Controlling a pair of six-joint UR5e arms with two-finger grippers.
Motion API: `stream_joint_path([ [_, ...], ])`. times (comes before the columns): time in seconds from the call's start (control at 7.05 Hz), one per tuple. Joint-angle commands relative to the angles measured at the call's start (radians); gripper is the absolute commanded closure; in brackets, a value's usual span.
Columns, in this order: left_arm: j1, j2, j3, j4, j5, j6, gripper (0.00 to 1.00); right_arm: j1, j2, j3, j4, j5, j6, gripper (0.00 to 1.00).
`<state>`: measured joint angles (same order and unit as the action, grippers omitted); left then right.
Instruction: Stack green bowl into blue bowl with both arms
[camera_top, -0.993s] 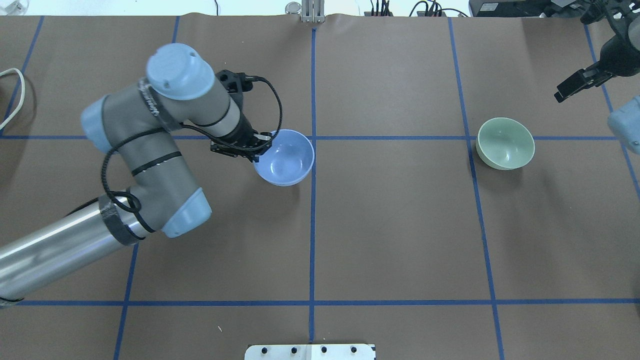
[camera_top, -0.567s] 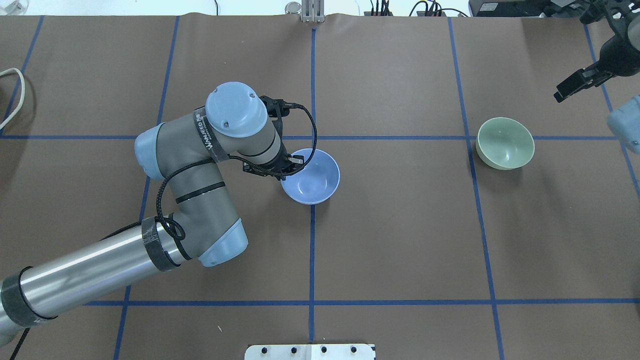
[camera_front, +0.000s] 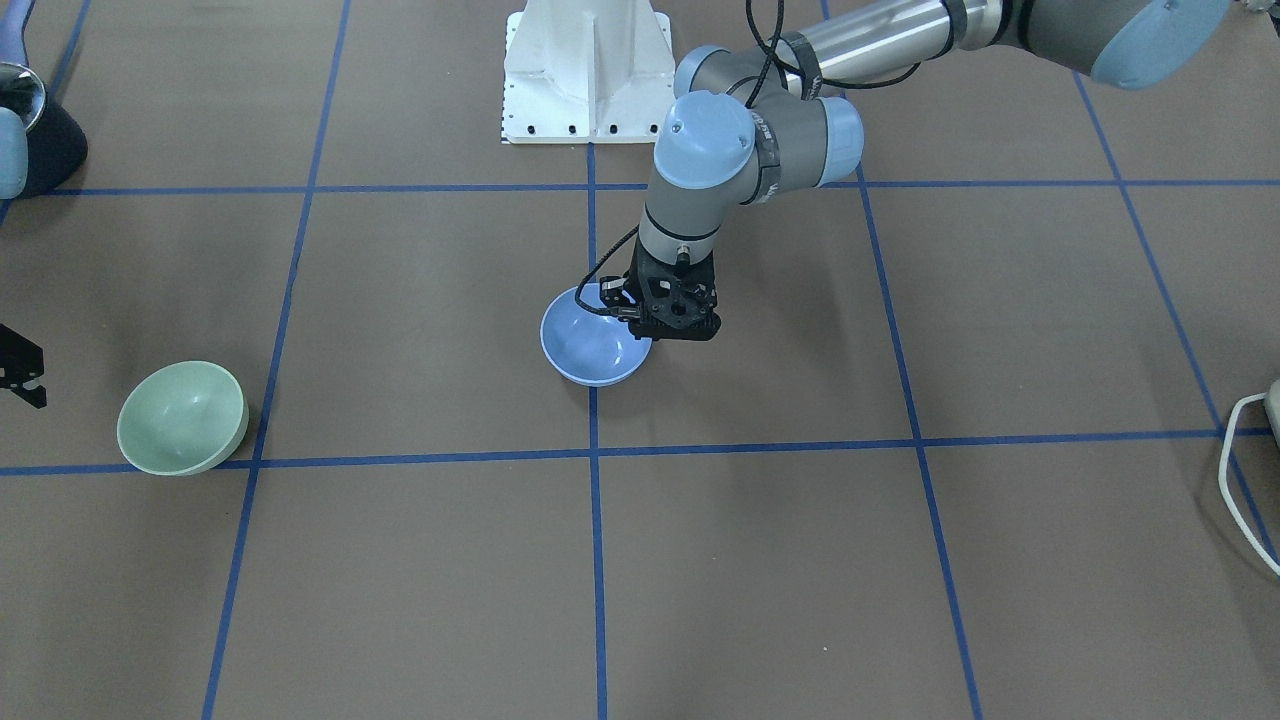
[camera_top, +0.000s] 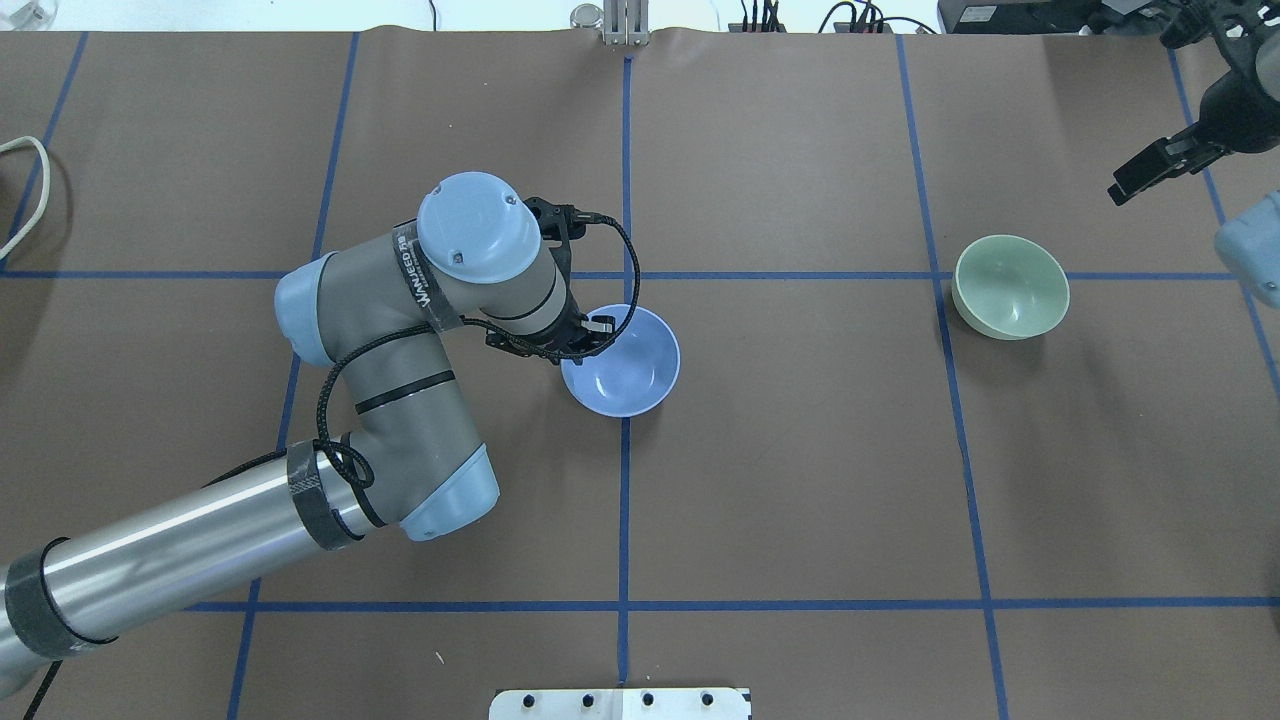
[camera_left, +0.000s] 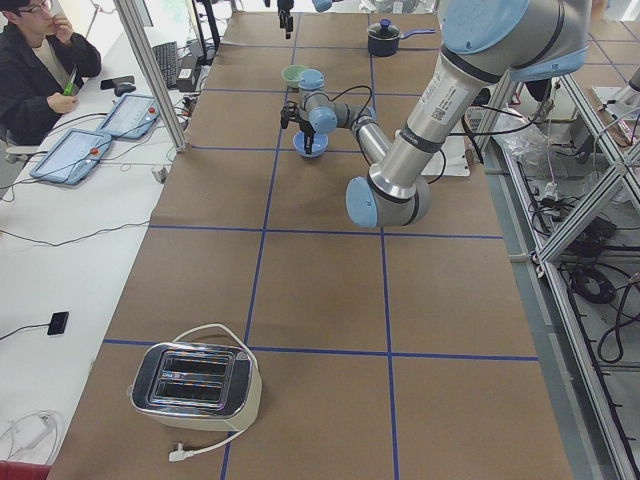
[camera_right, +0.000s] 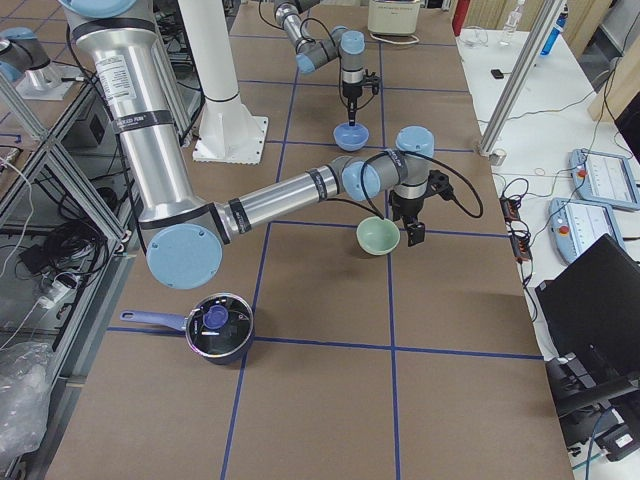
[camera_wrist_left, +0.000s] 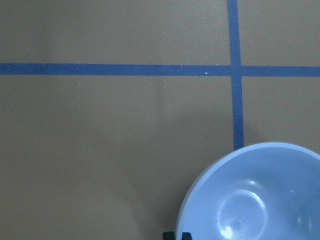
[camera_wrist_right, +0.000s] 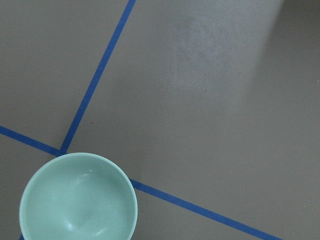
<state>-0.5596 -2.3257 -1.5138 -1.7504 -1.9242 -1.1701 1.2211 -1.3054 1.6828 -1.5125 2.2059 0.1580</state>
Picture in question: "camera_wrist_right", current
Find green bowl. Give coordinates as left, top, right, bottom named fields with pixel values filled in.
left=19, top=152, right=138, bottom=240

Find crossing blue tape strip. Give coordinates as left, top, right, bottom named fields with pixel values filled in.
left=0, top=126, right=279, bottom=240

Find long blue tape strip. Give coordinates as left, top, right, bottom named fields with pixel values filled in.
left=18, top=0, right=137, bottom=240

